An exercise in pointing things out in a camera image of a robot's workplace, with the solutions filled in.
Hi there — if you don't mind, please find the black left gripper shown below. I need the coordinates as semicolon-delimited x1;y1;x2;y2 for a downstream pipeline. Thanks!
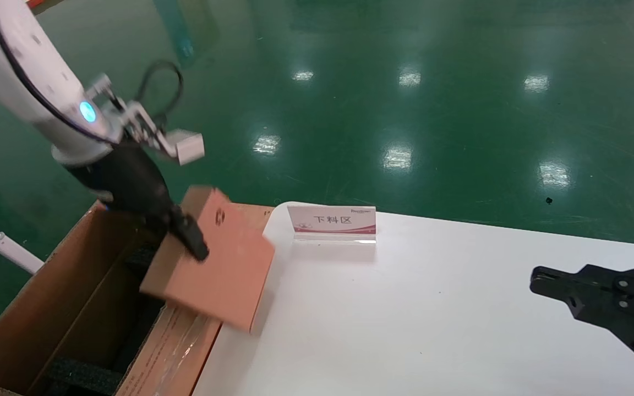
67;141;210;262

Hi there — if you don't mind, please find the small cardboard box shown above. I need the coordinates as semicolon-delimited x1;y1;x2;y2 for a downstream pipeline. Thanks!
140;186;275;333

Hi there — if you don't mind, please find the large cardboard box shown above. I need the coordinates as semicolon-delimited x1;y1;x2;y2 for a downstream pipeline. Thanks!
0;201;224;396

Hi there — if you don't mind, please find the black foam pad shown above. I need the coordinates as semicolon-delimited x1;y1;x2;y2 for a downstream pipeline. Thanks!
46;357;126;396
124;245;159;270

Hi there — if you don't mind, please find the acrylic sign with red stripe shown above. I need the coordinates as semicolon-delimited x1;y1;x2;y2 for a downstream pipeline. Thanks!
287;205;377;245

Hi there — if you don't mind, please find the white pipe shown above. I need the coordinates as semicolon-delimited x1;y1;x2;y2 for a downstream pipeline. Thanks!
0;211;45;274

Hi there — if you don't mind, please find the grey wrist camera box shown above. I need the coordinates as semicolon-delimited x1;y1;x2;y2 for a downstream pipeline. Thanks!
86;74;205;166

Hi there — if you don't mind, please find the black looped gripper cable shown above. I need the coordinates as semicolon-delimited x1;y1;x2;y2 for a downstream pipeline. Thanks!
136;59;184;130

